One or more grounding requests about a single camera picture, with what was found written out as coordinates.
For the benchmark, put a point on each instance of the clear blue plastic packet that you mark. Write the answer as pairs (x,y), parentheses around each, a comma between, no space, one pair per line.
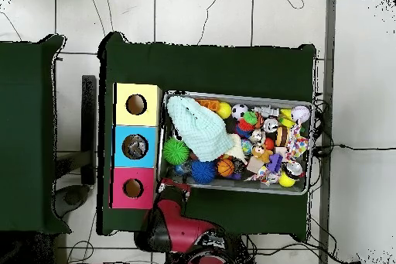
(136,151)

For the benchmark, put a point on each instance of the mint green waffle cloth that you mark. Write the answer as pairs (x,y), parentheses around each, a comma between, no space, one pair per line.
(201,134)

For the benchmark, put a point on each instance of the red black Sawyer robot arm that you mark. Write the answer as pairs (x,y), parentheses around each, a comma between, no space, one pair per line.
(182,230)

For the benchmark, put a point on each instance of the wooden box with three holes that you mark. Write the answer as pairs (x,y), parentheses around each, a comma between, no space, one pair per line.
(122,120)

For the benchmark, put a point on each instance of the blue spiky rubber ball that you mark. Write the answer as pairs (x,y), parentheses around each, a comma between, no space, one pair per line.
(203,171)

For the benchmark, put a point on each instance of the green spiky rubber ball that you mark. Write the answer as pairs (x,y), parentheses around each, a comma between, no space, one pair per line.
(175,152)

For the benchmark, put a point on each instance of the small orange basketball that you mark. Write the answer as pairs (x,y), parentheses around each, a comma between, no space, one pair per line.
(225,167)

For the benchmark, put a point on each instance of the orange plastic brick toy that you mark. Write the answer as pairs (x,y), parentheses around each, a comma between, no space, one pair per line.
(210,104)

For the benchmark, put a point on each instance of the yellow plastic ball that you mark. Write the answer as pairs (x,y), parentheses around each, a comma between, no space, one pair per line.
(224,110)

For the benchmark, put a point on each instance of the brown plush monkey toy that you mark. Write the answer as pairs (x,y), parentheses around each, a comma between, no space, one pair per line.
(263,154)

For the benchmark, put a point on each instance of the small soccer ball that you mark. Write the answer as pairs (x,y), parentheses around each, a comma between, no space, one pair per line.
(239,111)

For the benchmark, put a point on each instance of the green spiky creature toy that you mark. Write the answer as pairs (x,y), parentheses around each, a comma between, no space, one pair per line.
(250,117)

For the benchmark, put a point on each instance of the dark grey round base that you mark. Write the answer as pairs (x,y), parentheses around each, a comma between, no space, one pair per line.
(72,199)

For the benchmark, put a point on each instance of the black upright panel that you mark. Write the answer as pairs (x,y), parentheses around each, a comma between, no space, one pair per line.
(89,121)

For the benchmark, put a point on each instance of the dark green tablecloth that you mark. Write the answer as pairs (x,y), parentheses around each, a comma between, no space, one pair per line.
(201,69)
(24,152)

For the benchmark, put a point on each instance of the white baseball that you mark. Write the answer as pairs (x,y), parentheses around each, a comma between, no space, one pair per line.
(300,113)

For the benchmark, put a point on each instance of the grey metal bar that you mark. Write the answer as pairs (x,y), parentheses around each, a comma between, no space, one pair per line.
(330,28)

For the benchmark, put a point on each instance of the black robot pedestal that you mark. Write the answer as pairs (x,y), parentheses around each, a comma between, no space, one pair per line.
(174,259)

